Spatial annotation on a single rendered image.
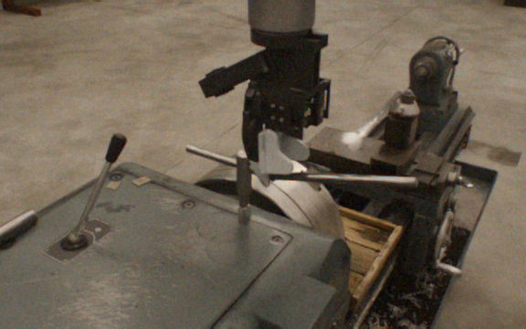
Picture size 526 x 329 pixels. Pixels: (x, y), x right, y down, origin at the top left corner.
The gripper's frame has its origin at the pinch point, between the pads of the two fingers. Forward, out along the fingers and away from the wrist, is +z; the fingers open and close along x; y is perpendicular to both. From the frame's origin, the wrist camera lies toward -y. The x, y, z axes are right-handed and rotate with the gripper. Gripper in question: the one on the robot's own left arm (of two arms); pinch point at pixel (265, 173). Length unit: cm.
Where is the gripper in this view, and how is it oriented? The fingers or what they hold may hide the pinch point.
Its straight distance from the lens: 68.2
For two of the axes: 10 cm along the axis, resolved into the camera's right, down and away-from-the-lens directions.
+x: 5.3, -4.2, 7.4
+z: 0.0, 8.7, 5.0
